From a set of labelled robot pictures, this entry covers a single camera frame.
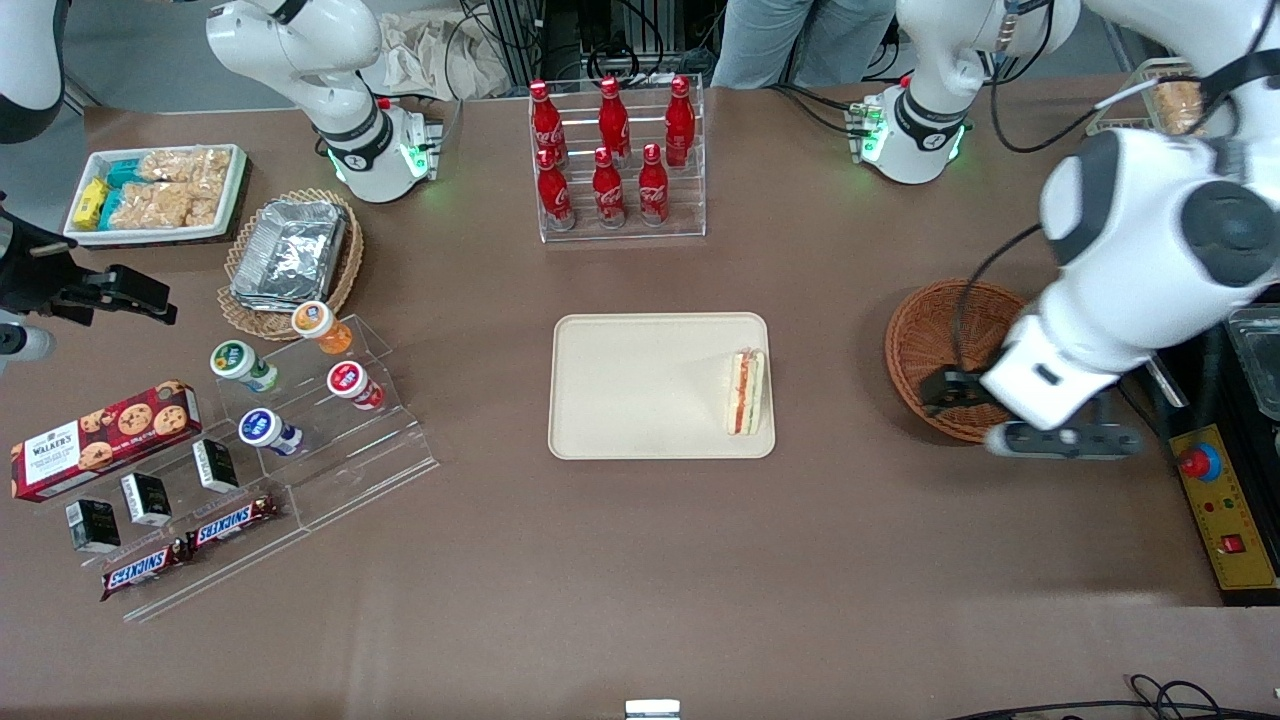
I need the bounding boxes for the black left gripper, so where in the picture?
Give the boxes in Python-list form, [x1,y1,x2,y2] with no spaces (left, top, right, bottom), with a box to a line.
[919,367,1003,412]

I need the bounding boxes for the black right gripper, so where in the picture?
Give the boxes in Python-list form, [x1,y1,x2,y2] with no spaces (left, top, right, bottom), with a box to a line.
[0,203,180,326]

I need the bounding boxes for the triangular sandwich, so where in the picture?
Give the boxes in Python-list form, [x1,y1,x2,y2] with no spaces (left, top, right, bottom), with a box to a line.
[726,348,767,438]

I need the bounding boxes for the brown round wicker basket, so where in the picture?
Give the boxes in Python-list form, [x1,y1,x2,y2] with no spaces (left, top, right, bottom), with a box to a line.
[885,278,1033,445]

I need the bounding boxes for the black tray under snack tray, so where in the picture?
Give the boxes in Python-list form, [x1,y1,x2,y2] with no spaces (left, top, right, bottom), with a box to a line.
[62,152,254,252]

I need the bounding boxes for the light oval wicker basket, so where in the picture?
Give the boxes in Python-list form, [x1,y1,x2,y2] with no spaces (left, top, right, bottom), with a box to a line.
[217,187,365,344]

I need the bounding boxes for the white rectangular snack tray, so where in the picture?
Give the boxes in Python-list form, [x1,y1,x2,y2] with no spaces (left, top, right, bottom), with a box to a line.
[62,144,249,247]

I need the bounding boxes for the beige rectangular plastic tray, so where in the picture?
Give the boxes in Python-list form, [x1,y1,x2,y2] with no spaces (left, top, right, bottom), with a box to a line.
[547,312,777,461]

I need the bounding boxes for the clear rice cracker pack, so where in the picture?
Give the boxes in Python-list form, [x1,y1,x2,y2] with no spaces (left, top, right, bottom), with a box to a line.
[107,181,223,232]
[137,148,234,193]

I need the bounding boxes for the yellow snack pack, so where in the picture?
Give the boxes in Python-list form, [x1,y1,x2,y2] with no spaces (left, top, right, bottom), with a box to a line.
[71,177,110,230]

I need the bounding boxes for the green lid yogurt cup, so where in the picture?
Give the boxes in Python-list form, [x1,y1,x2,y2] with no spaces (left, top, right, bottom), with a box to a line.
[209,340,281,394]

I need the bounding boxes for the red Walkers cookie box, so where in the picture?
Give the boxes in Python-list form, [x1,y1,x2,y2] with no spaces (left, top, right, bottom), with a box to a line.
[9,379,204,504]

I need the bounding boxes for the stacked aluminium foil containers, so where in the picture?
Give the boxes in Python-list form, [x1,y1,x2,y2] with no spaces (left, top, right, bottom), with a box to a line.
[229,198,349,310]

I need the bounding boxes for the orange lid yogurt cup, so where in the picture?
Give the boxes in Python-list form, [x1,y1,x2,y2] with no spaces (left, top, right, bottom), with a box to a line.
[291,300,355,357]

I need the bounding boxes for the blue lid yogurt cup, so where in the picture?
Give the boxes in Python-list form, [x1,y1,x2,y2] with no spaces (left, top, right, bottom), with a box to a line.
[237,408,304,458]

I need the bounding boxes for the small black carton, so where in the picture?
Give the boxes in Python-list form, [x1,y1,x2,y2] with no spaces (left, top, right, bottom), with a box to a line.
[65,497,122,555]
[191,439,240,494]
[119,471,174,528]

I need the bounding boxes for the red lid yogurt cup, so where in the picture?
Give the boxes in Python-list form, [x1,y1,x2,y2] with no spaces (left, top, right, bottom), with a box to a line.
[326,361,385,412]

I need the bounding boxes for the Snickers chocolate bar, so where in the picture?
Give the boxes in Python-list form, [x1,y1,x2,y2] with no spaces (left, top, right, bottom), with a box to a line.
[99,539,192,603]
[184,494,282,552]

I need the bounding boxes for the black machine base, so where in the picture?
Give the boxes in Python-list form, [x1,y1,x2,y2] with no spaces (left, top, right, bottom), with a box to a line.
[1124,320,1280,608]

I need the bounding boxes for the clear acrylic stepped display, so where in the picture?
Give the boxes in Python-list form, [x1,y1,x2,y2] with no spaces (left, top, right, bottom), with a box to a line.
[30,314,440,624]

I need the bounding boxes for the clear acrylic bottle rack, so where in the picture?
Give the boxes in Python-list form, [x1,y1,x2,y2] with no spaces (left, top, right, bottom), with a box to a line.
[527,74,708,245]

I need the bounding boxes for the yellow emergency stop control box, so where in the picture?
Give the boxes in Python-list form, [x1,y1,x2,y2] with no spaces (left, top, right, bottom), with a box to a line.
[1169,424,1280,594]

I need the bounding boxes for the clear plastic container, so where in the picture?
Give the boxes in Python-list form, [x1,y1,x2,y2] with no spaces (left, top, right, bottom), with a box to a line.
[1224,304,1280,422]

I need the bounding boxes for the red cola bottle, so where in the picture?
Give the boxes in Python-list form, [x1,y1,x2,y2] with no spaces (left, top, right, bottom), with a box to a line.
[664,75,697,170]
[536,148,575,232]
[637,143,671,228]
[598,76,632,161]
[591,147,627,230]
[529,80,567,167]

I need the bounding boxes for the clear bagged pastry pack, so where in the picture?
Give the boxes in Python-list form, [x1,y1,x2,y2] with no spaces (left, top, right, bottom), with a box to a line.
[1154,79,1208,137]

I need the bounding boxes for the crumpled white cloth bag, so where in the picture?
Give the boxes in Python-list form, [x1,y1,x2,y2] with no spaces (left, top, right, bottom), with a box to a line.
[361,9,507,102]

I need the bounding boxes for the person in blue jeans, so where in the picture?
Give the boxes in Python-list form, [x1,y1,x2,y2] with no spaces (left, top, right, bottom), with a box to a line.
[711,0,897,90]

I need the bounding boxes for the black aluminium equipment rack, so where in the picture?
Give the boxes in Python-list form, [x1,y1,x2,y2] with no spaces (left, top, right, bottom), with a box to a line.
[486,0,666,93]

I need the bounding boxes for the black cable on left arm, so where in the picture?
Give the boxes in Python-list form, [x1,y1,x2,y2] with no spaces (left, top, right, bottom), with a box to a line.
[950,222,1045,373]

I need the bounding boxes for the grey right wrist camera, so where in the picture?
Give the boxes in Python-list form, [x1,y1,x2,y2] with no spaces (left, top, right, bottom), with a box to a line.
[0,318,57,367]

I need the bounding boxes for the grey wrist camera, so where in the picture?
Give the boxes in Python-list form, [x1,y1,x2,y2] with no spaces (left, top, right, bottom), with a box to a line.
[984,420,1144,462]
[0,318,57,367]

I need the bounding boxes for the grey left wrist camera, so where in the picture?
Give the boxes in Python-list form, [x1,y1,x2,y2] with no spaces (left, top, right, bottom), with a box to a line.
[984,420,1144,462]

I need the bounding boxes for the black cables at arm base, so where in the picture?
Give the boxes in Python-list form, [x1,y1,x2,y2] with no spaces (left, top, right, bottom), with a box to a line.
[770,82,866,139]

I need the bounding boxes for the white wire basket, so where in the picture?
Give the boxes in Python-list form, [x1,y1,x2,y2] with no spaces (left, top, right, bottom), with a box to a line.
[1086,56,1213,138]

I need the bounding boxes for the black floor cable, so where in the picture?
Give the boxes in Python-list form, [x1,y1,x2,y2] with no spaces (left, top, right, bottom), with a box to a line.
[944,674,1280,720]

